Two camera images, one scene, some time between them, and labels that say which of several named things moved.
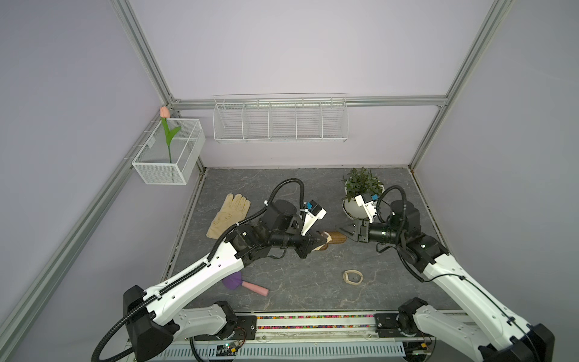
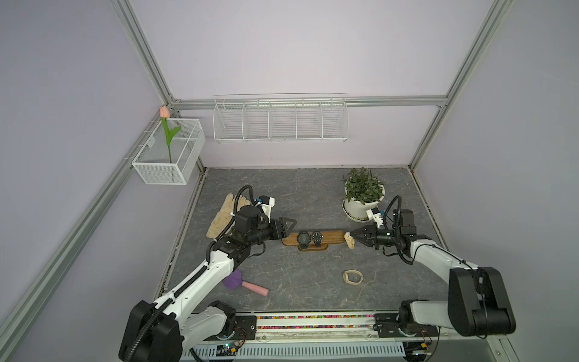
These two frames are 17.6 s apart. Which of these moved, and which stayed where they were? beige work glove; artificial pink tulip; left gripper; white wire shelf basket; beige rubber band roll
Moved: left gripper
Stayed: beige work glove; white wire shelf basket; artificial pink tulip; beige rubber band roll
